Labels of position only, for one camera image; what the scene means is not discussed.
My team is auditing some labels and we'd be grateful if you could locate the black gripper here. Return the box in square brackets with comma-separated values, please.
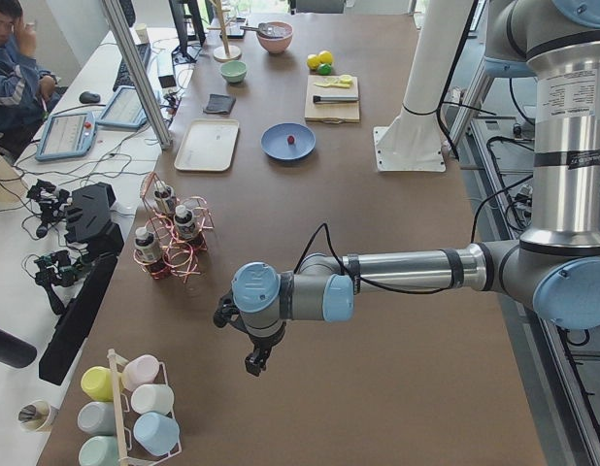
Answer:
[245, 320, 286, 376]

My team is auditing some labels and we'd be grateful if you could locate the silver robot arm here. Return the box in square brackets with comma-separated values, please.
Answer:
[214, 1, 600, 375]

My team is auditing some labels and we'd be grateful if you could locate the blue plate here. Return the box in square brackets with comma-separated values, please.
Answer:
[260, 122, 317, 162]

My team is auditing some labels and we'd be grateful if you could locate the pink cup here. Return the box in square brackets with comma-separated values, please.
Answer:
[121, 354, 159, 391]

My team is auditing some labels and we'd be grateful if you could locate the white cup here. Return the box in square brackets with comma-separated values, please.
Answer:
[131, 383, 175, 416]

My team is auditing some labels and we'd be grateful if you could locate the light blue cup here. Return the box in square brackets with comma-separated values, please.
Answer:
[133, 412, 180, 456]

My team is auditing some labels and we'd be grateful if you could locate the white cup rack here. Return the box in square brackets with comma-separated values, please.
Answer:
[107, 349, 183, 466]

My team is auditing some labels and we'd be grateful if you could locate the dark drink bottle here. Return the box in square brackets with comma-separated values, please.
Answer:
[134, 226, 167, 280]
[174, 204, 198, 242]
[153, 180, 177, 216]

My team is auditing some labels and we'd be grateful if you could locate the yellow cup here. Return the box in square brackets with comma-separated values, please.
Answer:
[81, 366, 114, 402]

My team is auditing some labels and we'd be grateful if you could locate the grey cup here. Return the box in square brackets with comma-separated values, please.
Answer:
[77, 401, 117, 436]

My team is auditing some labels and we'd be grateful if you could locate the mint green cup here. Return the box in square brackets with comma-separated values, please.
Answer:
[78, 436, 119, 466]

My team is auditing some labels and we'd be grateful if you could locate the cream rabbit tray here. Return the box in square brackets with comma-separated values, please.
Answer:
[174, 118, 240, 172]

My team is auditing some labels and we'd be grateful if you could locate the paper cup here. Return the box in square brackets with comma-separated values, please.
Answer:
[17, 400, 58, 432]

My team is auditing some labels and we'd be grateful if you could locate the black thermos bottle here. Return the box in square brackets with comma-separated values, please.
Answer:
[0, 328, 37, 369]

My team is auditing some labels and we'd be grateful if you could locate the grey folded cloth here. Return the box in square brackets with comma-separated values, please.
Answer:
[203, 93, 236, 115]

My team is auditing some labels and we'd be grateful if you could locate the wooden cutting board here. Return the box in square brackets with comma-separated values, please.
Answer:
[304, 75, 360, 123]

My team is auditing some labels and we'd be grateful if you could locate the steel muddler black tip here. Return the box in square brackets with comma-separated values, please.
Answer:
[313, 95, 359, 104]

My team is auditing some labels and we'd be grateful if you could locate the blue teach pendant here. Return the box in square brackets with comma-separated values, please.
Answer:
[35, 112, 96, 161]
[96, 85, 147, 130]

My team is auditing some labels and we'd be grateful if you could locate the yellow plastic knife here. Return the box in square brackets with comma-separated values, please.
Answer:
[314, 80, 353, 88]

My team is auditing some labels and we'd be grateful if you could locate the green bowl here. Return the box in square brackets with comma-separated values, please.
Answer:
[219, 60, 248, 84]

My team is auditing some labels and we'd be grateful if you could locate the green lime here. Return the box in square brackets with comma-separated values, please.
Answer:
[317, 63, 332, 76]

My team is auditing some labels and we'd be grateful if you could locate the whole yellow lemon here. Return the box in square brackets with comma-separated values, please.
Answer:
[317, 50, 334, 65]
[306, 54, 321, 70]

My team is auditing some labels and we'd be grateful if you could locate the wooden cup tree stand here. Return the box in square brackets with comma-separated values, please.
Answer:
[209, 0, 242, 63]

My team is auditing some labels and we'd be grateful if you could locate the black keyboard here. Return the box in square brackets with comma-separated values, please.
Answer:
[111, 42, 152, 93]

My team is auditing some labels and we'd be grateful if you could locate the black computer mouse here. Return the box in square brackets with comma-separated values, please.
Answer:
[79, 91, 101, 104]

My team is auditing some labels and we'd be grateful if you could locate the pink bowl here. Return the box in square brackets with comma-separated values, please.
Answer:
[257, 21, 293, 54]

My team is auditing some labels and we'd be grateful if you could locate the metal ice scoop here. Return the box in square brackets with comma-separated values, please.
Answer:
[240, 22, 287, 39]

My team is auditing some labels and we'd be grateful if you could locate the seated person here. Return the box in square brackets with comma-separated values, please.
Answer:
[0, 0, 60, 154]

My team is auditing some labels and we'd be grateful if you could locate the copper wire bottle rack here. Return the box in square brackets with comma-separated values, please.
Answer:
[133, 172, 215, 281]

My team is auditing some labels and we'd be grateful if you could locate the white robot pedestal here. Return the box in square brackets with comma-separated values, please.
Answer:
[374, 0, 477, 172]

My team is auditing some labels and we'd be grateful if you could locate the aluminium frame post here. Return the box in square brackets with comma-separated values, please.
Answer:
[101, 0, 173, 150]

